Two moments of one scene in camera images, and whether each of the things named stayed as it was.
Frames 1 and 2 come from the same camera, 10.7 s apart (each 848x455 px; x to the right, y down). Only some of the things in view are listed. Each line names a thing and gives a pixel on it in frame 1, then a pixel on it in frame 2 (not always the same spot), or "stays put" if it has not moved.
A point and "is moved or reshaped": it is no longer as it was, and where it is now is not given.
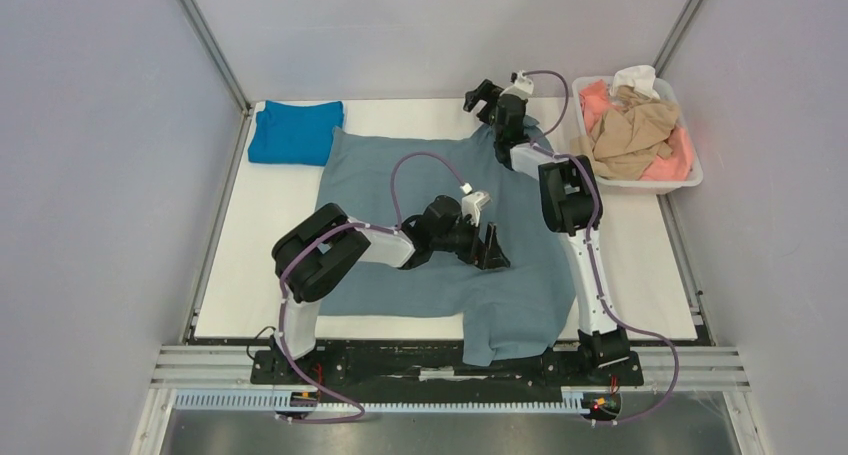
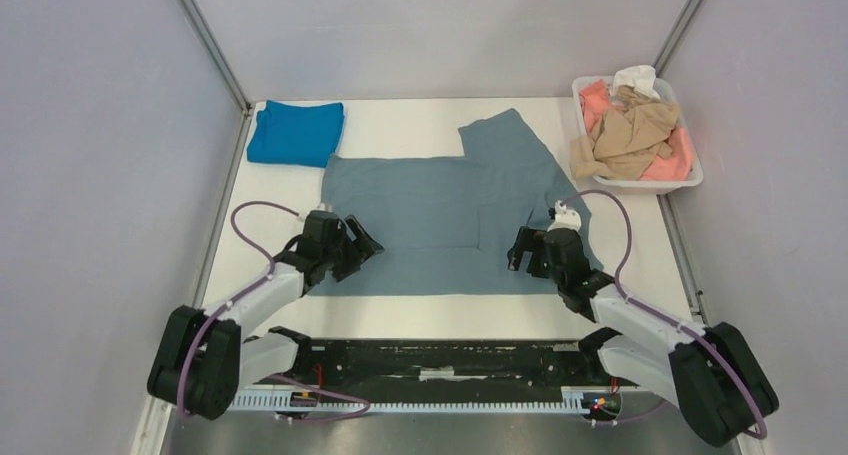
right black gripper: x=491 y=99 -> x=538 y=256
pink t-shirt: x=676 y=165 stays put
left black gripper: x=491 y=253 -> x=358 y=251
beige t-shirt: x=628 y=134 stays put
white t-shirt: x=639 y=77 stays put
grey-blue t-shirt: x=384 y=177 is moved or reshaped
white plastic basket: x=669 y=92 stays put
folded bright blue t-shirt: x=299 y=134 stays put
